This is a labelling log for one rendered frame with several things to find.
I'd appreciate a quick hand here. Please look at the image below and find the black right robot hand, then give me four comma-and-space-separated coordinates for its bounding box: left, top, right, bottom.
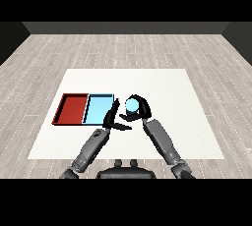
118, 93, 153, 122

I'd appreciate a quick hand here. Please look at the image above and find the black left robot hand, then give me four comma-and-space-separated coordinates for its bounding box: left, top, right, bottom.
101, 98, 133, 132

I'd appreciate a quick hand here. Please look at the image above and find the small blue can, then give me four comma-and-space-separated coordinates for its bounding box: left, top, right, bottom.
124, 97, 140, 117

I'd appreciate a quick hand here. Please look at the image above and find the light blue shallow open box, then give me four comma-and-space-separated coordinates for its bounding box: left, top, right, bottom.
81, 92, 115, 126

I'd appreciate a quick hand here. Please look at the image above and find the red shallow open box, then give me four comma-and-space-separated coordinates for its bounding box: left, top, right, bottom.
51, 92, 90, 127

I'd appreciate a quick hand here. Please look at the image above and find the dark grey robot body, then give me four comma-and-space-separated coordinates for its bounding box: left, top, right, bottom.
95, 158, 158, 180

